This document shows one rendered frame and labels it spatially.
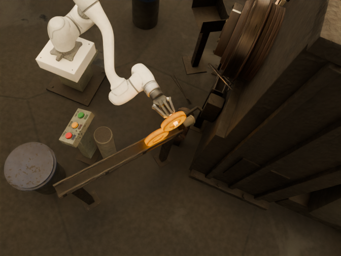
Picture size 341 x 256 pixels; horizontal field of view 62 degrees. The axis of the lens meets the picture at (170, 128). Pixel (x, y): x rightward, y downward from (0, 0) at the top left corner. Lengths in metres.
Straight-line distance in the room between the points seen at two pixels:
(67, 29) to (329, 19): 1.65
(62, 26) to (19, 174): 1.00
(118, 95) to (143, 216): 1.04
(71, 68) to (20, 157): 0.71
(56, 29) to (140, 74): 0.71
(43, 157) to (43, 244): 0.69
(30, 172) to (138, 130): 0.92
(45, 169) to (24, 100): 0.90
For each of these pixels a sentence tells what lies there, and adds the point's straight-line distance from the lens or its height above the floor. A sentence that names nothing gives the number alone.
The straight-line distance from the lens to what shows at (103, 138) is 1.90.
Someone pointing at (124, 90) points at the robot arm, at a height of 0.84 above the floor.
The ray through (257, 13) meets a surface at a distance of 1.44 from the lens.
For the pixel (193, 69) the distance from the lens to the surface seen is 2.78.
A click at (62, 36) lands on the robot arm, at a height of 0.68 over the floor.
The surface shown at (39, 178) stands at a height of 0.43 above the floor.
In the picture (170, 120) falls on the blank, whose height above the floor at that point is 0.90.
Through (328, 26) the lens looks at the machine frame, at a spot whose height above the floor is 1.76.
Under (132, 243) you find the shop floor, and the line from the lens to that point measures 2.30.
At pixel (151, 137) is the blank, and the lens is 1.61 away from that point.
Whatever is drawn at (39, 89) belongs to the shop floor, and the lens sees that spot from 2.75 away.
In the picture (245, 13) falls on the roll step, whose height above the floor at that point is 1.30.
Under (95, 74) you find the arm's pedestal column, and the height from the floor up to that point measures 0.02.
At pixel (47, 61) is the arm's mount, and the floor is 0.46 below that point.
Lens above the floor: 2.30
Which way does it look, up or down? 68 degrees down
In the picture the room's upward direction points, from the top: 17 degrees clockwise
